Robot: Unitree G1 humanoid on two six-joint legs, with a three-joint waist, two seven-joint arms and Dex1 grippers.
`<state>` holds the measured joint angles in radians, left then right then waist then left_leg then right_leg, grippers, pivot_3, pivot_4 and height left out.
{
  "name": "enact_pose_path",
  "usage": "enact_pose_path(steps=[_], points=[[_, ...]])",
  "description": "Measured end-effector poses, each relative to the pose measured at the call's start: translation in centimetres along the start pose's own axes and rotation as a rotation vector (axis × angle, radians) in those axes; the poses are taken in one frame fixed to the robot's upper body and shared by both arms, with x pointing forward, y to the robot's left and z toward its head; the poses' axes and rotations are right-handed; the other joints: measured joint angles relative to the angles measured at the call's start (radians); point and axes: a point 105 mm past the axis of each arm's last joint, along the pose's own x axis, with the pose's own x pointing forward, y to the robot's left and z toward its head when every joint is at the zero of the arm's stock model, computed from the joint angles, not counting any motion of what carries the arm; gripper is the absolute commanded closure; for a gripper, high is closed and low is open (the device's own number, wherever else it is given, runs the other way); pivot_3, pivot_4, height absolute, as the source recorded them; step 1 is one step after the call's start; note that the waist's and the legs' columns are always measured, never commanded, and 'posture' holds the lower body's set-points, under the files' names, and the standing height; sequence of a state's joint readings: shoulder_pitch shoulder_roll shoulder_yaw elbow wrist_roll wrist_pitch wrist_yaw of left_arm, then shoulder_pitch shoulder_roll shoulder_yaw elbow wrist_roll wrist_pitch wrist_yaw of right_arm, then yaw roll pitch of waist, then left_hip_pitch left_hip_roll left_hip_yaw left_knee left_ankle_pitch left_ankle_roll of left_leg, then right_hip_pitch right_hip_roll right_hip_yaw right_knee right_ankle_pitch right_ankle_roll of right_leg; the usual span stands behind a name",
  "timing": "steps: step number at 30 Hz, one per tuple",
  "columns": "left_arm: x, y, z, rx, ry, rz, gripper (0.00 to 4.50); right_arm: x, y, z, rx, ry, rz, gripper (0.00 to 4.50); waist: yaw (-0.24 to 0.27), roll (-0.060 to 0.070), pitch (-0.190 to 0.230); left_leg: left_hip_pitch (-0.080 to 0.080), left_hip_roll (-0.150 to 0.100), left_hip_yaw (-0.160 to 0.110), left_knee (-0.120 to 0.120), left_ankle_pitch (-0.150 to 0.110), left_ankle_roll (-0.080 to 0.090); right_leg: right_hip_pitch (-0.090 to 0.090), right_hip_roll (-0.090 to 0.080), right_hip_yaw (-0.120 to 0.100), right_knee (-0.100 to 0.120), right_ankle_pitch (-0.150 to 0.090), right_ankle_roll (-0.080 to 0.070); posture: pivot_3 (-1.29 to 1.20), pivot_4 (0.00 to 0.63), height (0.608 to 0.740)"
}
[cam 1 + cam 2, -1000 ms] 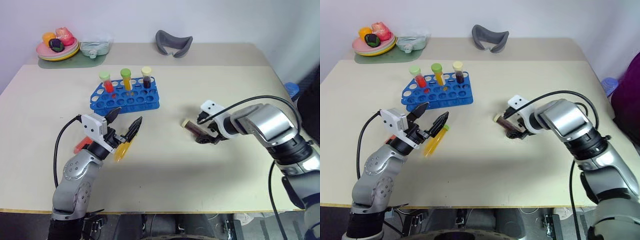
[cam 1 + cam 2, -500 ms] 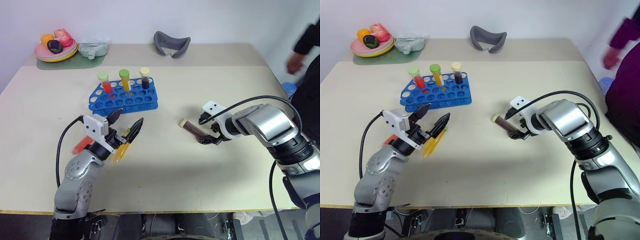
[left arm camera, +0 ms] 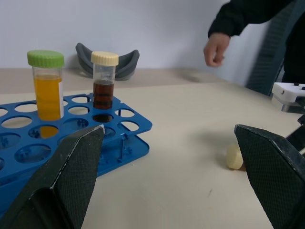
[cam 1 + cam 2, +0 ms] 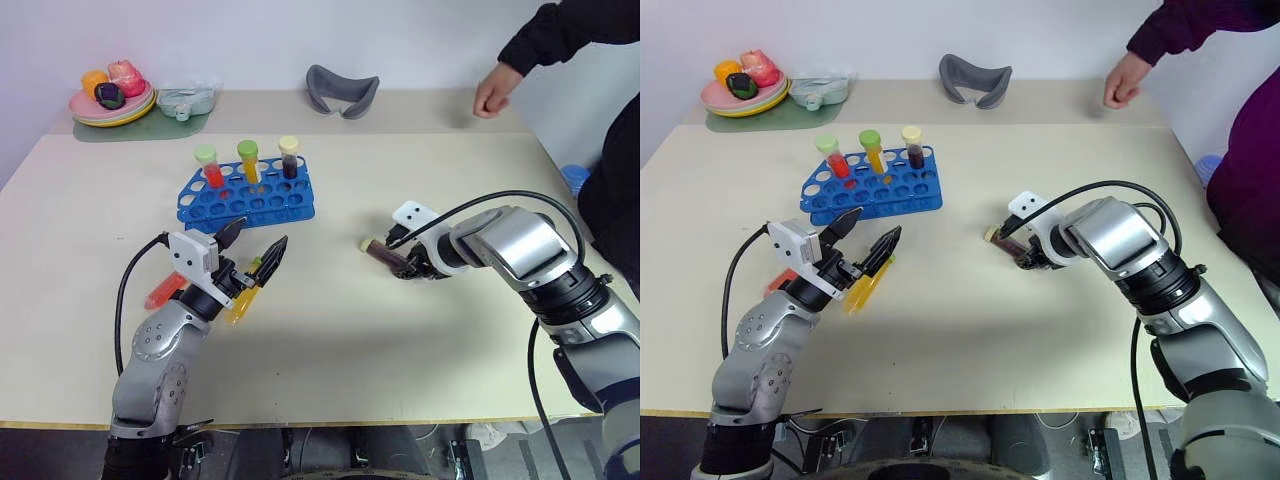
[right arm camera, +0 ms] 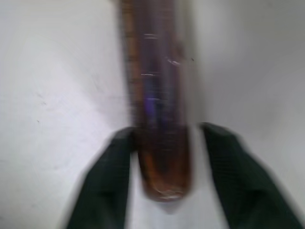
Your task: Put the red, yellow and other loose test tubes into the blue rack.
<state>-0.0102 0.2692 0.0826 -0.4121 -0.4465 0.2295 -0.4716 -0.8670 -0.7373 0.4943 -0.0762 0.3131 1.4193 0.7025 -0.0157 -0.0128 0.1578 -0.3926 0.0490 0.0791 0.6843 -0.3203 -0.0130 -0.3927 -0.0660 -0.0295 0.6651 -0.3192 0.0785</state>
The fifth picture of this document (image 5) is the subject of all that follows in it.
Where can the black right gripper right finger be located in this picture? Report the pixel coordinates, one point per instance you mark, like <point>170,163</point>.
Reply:
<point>247,190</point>

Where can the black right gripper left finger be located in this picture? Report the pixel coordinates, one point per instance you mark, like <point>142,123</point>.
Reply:
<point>104,190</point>

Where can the brown liquid test tube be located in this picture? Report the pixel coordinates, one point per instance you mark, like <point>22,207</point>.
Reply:
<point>159,95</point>

